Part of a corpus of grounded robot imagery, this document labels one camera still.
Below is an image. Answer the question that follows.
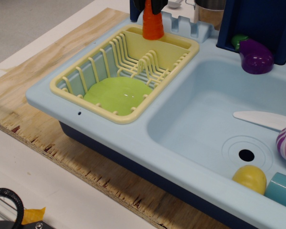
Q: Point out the plywood base board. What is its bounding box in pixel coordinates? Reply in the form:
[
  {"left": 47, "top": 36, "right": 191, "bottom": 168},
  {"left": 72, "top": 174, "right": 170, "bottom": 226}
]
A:
[{"left": 0, "top": 2, "right": 225, "bottom": 229}]

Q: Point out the light blue toy sink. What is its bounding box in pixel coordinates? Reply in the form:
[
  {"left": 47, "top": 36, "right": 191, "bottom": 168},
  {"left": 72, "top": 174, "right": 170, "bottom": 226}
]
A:
[{"left": 26, "top": 19, "right": 286, "bottom": 229}]

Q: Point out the silver metal pot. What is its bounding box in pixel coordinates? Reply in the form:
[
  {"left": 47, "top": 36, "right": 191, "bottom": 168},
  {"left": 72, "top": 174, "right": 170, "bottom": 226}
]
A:
[{"left": 185, "top": 0, "right": 226, "bottom": 31}]

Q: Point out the yellow plastic dish rack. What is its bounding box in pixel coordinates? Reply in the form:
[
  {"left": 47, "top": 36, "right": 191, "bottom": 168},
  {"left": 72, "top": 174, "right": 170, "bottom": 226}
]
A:
[{"left": 50, "top": 24, "right": 199, "bottom": 124}]

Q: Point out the teal plastic cup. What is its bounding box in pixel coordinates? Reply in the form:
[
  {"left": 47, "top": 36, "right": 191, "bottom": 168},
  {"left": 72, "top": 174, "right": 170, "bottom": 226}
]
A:
[{"left": 265, "top": 173, "right": 286, "bottom": 207}]

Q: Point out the dark blue faucet tower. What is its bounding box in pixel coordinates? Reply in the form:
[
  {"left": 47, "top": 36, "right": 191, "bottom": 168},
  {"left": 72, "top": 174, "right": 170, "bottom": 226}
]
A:
[{"left": 217, "top": 0, "right": 286, "bottom": 65}]

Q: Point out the yellow masking tape piece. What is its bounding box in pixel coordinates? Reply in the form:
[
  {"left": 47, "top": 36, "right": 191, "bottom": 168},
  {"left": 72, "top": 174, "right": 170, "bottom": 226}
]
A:
[{"left": 21, "top": 207, "right": 46, "bottom": 225}]

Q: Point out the dark blue corner post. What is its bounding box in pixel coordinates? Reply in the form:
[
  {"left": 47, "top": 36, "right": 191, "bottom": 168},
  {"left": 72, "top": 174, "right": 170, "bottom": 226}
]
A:
[{"left": 130, "top": 0, "right": 141, "bottom": 22}]

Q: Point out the purple toy eggplant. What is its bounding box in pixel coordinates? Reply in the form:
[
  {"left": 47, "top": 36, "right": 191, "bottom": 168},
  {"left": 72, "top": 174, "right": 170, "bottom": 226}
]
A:
[{"left": 231, "top": 34, "right": 274, "bottom": 74}]

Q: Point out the white plastic toy knife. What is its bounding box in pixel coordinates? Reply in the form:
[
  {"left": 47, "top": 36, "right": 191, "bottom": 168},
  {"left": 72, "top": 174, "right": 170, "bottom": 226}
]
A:
[{"left": 233, "top": 111, "right": 286, "bottom": 131}]

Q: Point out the dark metal bracket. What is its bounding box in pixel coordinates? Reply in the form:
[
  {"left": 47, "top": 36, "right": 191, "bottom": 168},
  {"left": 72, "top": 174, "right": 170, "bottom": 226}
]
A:
[{"left": 0, "top": 220, "right": 53, "bottom": 229}]

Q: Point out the light green plastic plate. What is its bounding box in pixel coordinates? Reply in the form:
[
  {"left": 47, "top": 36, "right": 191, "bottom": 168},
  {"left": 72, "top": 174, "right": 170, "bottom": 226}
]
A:
[{"left": 84, "top": 77, "right": 153, "bottom": 116}]

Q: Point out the orange toy carrot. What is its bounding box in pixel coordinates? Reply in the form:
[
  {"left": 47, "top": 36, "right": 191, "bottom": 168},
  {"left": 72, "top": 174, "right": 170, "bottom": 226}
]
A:
[{"left": 143, "top": 0, "right": 164, "bottom": 41}]

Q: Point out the black braided cable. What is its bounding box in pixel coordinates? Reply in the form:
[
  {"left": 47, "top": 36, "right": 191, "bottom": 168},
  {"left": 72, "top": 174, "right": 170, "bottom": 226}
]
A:
[{"left": 0, "top": 187, "right": 25, "bottom": 229}]

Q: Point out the yellow toy lemon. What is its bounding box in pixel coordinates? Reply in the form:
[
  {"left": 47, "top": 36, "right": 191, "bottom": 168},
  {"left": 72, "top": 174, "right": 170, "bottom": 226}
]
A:
[{"left": 232, "top": 165, "right": 267, "bottom": 195}]

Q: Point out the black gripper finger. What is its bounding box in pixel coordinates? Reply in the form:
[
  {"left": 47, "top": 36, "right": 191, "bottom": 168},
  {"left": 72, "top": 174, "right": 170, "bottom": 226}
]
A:
[
  {"left": 151, "top": 0, "right": 168, "bottom": 15},
  {"left": 133, "top": 0, "right": 145, "bottom": 12}
]

